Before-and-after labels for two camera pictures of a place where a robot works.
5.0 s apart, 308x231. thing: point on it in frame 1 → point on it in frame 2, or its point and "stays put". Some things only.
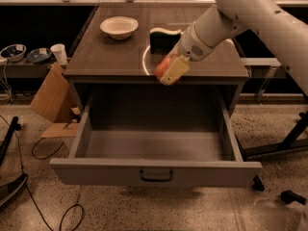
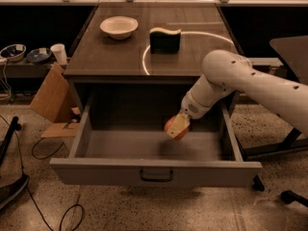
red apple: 162,67 → 168,123
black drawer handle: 156,180 stays put
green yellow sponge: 162,41 stays put
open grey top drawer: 156,140 stays put
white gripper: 193,47 → 191,108
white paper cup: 60,50 stays put
